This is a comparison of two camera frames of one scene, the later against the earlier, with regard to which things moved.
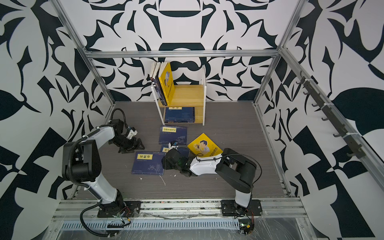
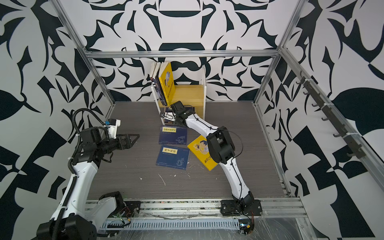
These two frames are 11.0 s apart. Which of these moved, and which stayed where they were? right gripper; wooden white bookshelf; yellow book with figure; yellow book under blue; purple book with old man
Moved: right gripper
Stayed: wooden white bookshelf; purple book with old man; yellow book with figure; yellow book under blue
